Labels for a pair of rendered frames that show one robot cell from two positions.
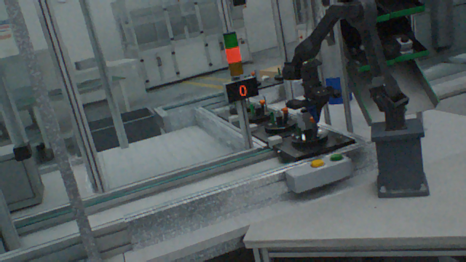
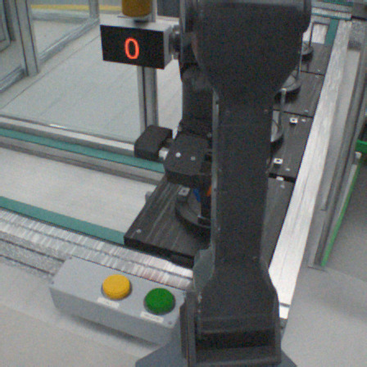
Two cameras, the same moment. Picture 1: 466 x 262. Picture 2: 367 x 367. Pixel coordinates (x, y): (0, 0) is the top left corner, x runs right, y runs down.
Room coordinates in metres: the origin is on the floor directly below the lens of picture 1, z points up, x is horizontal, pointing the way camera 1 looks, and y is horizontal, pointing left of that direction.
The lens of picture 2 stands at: (1.10, -0.60, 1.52)
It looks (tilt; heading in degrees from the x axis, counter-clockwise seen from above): 39 degrees down; 36
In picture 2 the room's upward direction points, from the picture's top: straight up
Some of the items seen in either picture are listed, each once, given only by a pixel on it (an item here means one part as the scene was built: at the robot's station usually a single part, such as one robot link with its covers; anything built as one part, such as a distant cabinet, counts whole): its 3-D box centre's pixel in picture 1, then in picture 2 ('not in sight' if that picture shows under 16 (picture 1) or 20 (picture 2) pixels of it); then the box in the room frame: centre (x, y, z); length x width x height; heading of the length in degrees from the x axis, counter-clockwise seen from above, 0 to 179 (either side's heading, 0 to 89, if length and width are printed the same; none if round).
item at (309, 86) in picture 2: (258, 110); (275, 70); (2.11, -0.15, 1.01); 0.24 x 0.24 x 0.13; 15
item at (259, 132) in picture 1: (279, 118); (252, 116); (1.87, -0.21, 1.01); 0.24 x 0.24 x 0.13; 15
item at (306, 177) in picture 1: (319, 172); (118, 300); (1.40, -0.26, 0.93); 0.21 x 0.07 x 0.06; 105
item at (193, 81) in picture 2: (309, 69); (204, 84); (1.54, -0.31, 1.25); 0.09 x 0.06 x 0.07; 40
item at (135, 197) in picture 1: (236, 177); (78, 188); (1.57, 0.01, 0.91); 0.84 x 0.28 x 0.10; 105
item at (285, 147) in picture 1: (309, 143); (215, 211); (1.62, -0.28, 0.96); 0.24 x 0.24 x 0.02; 15
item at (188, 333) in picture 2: (391, 99); (228, 330); (1.32, -0.49, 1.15); 0.09 x 0.07 x 0.06; 130
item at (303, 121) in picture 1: (303, 117); not in sight; (1.64, -0.28, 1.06); 0.08 x 0.04 x 0.07; 16
